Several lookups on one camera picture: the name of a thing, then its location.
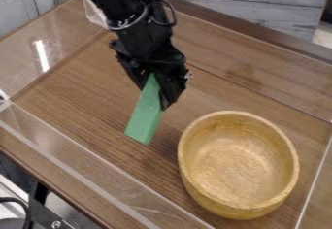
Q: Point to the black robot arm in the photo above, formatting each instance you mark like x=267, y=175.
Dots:
x=142, y=24

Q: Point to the black table leg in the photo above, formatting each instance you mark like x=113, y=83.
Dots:
x=39, y=193

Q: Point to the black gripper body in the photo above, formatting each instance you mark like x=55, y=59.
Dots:
x=165, y=60

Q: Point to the brown wooden bowl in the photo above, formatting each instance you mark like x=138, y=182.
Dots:
x=239, y=164

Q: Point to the clear acrylic corner bracket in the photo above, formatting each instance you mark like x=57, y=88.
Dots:
x=94, y=14

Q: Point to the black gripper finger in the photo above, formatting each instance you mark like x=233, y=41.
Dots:
x=140, y=76
x=173, y=85

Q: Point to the clear acrylic front wall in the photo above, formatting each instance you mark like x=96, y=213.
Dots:
x=118, y=201

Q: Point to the green rectangular block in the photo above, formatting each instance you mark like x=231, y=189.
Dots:
x=148, y=113

